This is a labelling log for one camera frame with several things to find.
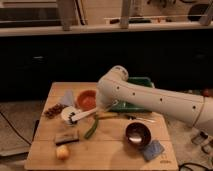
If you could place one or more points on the bunch of brown grapes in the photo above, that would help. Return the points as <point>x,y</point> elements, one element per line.
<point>53,111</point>

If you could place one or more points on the light blue cone cup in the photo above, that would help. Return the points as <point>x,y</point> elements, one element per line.
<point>67,99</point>

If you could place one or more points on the white dish brush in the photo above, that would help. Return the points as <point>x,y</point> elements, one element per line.
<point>76,115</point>

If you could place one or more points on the brown rectangular block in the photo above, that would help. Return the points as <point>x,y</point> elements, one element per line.
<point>64,138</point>

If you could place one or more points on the yellow corn cob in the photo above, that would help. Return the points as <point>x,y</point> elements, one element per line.
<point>106,116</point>

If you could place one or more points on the white cup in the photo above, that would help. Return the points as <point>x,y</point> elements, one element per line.
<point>67,113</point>

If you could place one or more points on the blue sponge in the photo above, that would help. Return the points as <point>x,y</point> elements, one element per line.
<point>152,150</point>

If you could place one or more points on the red orange bowl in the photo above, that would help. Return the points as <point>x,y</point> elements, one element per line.
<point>86,100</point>

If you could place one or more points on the dark purple bowl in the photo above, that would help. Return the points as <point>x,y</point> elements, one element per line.
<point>138,135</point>

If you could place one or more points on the green plastic tray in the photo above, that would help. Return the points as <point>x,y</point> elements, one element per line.
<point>124,107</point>

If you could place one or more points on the green bean pod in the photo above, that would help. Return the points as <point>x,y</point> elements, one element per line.
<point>91,131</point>

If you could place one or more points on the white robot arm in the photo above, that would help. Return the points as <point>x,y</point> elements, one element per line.
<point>194,110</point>

